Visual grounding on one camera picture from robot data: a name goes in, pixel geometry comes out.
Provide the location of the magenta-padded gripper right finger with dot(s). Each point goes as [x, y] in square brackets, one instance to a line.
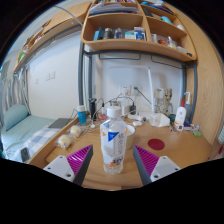
[163, 166]

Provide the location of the grey metal bed frame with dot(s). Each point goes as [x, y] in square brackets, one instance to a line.
[80, 76]

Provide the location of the white desk lamp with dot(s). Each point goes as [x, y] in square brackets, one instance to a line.
[151, 90]

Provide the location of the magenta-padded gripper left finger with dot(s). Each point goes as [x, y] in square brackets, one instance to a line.
[60, 166]

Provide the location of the teal pillow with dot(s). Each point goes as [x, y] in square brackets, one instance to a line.
[15, 116]

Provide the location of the black tumbler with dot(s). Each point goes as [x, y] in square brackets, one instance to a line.
[92, 108]

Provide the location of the small green block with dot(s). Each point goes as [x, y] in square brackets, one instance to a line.
[197, 133]

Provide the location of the blue canister with white cap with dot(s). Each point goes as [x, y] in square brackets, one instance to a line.
[82, 116]

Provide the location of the wooden wall shelf unit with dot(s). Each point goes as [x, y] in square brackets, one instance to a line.
[63, 20]

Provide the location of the brown tree figurine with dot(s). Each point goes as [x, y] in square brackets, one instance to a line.
[166, 100]

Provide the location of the white tissue pack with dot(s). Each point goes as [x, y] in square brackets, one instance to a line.
[159, 120]

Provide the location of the clear plastic water bottle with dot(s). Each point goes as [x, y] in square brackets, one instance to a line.
[113, 140]

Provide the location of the white pump lotion bottle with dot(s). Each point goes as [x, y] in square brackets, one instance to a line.
[180, 116]

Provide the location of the grey laptop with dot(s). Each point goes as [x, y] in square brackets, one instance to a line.
[60, 123]

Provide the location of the wooden desk shelf unit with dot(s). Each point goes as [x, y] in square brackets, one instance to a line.
[133, 45]

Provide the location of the flat round red coaster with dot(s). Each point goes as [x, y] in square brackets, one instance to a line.
[156, 144]

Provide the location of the small white case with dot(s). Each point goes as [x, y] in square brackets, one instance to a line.
[137, 123]

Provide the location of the black phone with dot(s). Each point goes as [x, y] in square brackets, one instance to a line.
[25, 155]

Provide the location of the bed with teal bedding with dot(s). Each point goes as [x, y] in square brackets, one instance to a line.
[23, 133]

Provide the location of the clear spray bottle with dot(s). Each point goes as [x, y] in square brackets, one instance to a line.
[188, 110]

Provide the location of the white power strip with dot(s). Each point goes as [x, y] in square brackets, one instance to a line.
[136, 117]

